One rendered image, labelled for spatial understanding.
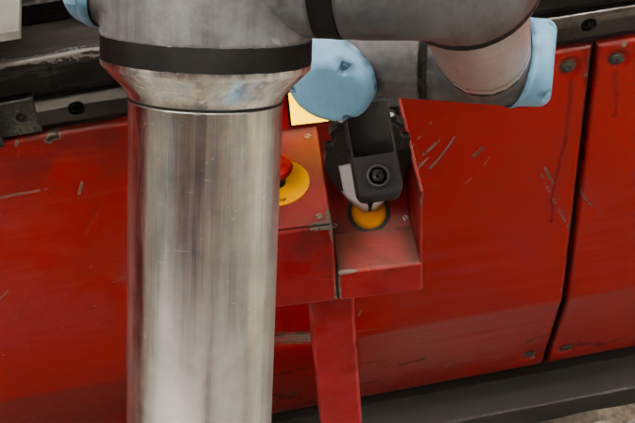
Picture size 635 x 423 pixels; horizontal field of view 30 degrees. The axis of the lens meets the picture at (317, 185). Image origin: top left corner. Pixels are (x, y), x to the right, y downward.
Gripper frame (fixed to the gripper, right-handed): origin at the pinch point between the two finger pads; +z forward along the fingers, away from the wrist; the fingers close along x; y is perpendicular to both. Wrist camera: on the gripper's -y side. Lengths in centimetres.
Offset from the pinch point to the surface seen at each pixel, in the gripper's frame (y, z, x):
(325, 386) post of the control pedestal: -3.7, 28.5, 6.9
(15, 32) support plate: 3.8, -26.5, 32.2
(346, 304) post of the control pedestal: -2.4, 13.8, 3.5
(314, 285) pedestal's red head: -6.9, 3.7, 7.0
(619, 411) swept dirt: 14, 75, -41
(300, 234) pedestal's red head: -6.2, -4.2, 7.8
